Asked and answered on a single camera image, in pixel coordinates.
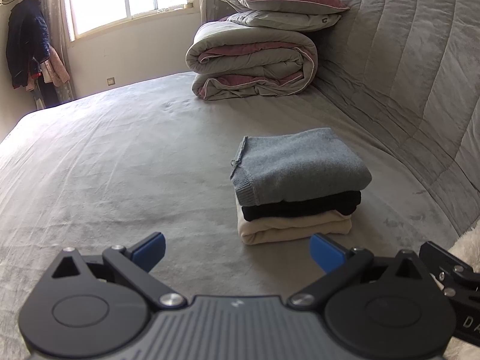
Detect folded cream garment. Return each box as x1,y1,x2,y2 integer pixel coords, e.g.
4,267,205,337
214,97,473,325
236,202,352,245

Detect grey patterned knit sweater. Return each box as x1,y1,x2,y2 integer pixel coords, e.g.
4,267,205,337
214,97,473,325
230,127,372,206

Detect grey star curtain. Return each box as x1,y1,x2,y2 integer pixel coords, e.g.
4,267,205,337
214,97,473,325
38,0,77,107

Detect dark hanging jacket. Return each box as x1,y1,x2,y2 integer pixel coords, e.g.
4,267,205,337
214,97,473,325
6,0,50,89

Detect pink hanging clothes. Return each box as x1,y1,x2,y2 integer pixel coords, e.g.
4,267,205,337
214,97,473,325
40,46,70,87

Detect folded black garment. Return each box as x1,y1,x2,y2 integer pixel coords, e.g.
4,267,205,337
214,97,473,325
240,191,361,222

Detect rolled grey pink duvet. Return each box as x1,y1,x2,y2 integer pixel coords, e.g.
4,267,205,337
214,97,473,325
185,20,318,101

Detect grey pillow under top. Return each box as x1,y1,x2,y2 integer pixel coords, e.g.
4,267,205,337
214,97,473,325
225,10,342,33

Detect wall socket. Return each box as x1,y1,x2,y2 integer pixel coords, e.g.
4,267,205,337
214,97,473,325
106,77,116,86

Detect person right hand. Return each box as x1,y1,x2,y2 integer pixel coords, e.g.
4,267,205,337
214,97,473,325
449,227,480,273

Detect grey quilted headboard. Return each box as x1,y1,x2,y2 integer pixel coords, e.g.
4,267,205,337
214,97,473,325
315,0,479,233

